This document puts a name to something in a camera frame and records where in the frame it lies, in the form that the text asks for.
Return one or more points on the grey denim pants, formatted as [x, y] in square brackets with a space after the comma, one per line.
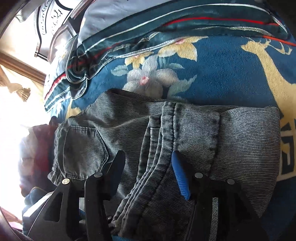
[221, 142]

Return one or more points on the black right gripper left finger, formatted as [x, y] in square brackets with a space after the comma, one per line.
[75, 210]

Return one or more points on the light blue teal pillow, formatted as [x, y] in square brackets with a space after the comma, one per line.
[123, 29]

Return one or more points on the blue deer pattern blanket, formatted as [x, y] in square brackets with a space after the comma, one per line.
[223, 70]

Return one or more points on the wooden window frame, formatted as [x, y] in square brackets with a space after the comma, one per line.
[21, 68]

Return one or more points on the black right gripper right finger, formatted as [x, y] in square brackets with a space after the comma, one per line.
[221, 210]

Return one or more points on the dark carved wooden headboard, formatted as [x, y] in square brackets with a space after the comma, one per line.
[56, 22]

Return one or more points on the red cloth item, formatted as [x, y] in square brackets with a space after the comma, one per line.
[36, 157]

